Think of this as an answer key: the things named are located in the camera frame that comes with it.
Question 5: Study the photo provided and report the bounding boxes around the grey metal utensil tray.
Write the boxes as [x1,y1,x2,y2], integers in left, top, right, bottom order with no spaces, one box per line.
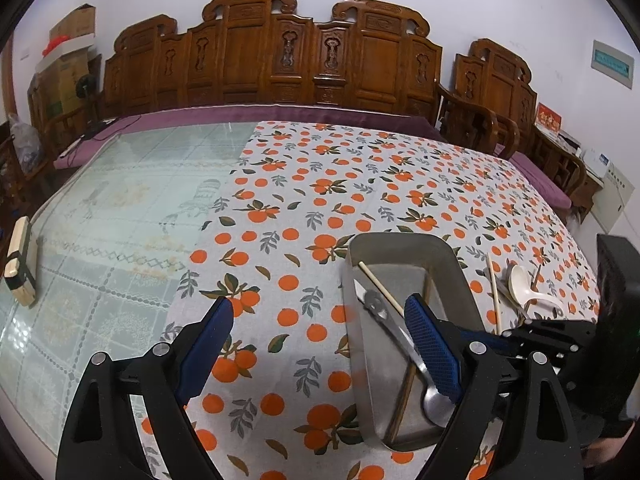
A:
[342,233,484,452]

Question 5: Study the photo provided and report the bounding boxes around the light wooden chopstick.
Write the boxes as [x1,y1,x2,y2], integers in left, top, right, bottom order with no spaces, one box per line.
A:
[486,252,503,335]
[358,261,405,318]

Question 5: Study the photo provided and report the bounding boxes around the large white plastic ladle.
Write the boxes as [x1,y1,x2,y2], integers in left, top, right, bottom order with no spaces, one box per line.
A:
[508,264,563,310]

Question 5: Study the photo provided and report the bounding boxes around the dark brown chopstick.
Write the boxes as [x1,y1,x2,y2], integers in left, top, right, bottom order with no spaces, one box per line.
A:
[386,306,430,442]

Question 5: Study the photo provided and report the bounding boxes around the stainless steel spoon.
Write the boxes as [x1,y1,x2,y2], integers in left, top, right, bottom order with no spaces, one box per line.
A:
[358,289,454,428]

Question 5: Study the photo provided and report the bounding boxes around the orange print tablecloth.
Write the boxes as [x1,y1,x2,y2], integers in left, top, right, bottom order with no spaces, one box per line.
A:
[136,122,599,479]

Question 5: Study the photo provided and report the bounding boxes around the wooden block with black band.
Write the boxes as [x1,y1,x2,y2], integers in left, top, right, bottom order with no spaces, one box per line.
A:
[3,216,38,307]

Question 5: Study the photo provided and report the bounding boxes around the carved wooden armchair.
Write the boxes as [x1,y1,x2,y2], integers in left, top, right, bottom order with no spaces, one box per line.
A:
[440,38,537,159]

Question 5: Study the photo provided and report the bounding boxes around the stacked cardboard boxes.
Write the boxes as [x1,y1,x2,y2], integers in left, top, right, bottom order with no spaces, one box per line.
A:
[27,3,96,131]

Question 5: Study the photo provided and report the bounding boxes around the carved wooden sofa bench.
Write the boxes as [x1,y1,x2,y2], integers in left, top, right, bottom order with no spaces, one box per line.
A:
[103,0,442,122]

